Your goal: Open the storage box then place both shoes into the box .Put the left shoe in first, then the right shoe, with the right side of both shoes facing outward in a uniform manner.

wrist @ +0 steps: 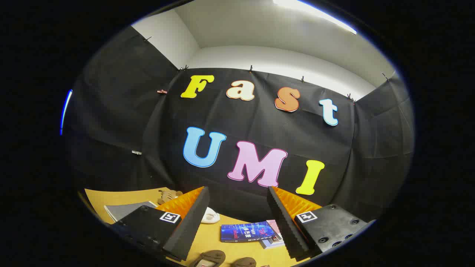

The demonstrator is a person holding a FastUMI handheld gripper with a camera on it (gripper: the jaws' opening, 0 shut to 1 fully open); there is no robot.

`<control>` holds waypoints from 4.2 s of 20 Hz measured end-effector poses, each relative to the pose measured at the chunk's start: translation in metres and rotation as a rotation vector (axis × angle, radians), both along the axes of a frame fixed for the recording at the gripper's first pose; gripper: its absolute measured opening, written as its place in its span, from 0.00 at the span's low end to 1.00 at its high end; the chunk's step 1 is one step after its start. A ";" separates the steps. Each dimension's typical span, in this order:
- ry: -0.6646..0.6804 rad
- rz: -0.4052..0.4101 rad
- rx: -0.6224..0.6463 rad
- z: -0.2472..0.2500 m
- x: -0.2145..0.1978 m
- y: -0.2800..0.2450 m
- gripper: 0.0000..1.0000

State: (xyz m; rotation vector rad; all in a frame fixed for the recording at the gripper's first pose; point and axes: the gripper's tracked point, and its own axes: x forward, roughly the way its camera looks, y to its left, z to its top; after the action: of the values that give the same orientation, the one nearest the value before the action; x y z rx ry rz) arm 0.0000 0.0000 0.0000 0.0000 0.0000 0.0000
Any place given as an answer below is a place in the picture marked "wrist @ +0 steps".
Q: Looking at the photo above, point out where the grey fabric storage box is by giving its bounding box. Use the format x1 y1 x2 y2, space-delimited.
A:
104 201 158 223

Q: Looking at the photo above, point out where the blue book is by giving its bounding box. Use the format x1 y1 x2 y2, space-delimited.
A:
220 221 277 244

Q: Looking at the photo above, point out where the brown striped plush toy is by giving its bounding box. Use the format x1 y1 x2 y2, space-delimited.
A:
157 189 183 205

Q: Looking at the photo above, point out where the pink and white book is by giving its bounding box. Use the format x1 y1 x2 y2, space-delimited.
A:
266 220 284 240

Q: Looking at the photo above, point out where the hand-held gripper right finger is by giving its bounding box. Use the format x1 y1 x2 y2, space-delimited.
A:
266 186 368 261

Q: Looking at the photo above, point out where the white plush toy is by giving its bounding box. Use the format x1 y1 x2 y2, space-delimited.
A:
202 207 220 224

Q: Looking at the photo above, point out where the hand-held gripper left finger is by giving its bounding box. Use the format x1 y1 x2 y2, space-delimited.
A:
109 186 210 262

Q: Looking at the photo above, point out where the pale grey book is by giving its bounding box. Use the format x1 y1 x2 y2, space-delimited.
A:
259 237 285 250

